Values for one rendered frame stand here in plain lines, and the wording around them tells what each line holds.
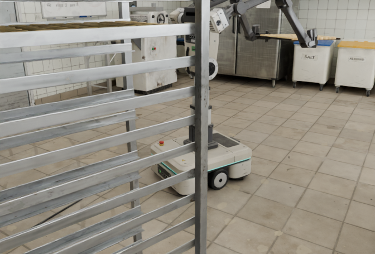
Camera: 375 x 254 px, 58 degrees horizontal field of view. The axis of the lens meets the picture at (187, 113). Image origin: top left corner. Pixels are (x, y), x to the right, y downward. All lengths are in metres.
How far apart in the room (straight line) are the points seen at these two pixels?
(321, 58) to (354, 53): 0.45
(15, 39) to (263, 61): 4.95
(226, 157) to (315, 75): 3.37
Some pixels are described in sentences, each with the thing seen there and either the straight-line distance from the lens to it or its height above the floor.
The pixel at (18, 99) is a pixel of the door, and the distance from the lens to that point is 4.86.
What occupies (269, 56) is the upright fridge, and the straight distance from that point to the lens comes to 5.49.
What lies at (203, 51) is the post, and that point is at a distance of 0.97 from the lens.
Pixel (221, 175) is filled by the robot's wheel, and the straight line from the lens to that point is 2.51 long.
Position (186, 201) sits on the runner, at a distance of 1.14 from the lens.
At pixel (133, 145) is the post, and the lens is 1.46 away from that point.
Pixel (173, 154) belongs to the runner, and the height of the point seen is 0.87.
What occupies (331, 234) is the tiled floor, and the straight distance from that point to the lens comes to 2.29.
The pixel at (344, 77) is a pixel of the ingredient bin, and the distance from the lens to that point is 5.54.
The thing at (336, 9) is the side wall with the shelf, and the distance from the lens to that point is 6.14.
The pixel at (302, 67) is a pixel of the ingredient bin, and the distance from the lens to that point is 5.63.
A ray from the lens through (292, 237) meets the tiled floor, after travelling 2.19.
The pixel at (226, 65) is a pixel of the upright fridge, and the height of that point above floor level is 0.32.
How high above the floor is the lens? 1.30
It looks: 18 degrees down
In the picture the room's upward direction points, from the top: straight up
